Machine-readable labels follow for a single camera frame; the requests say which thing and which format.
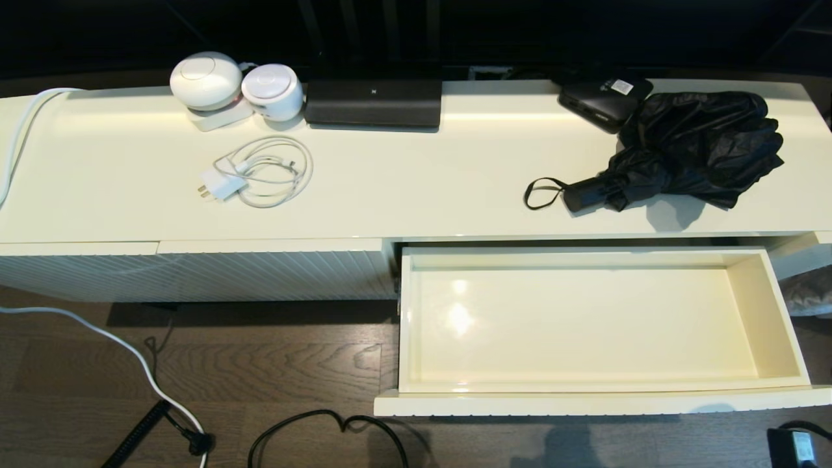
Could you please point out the black umbrella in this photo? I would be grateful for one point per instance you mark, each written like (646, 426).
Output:
(695, 143)

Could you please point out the white fluted cabinet front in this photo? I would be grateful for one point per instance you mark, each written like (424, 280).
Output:
(260, 273)
(65, 273)

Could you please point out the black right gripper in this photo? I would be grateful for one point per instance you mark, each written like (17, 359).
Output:
(780, 448)

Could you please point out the black set-top box with sticker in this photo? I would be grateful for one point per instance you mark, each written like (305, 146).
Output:
(595, 104)

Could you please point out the white charger plug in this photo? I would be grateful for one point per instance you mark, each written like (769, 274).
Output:
(224, 184)

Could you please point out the large white round device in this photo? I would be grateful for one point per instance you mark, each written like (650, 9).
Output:
(207, 81)

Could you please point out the small white round device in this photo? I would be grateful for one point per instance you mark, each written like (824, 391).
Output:
(273, 91)

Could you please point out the white slatted cabinet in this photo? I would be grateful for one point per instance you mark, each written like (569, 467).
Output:
(455, 182)

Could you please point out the white fluted drawer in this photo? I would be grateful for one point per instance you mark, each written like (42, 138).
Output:
(552, 325)

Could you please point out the black router box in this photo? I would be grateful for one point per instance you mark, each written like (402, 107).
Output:
(374, 104)

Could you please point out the white flat device base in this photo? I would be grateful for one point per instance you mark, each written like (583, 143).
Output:
(218, 120)

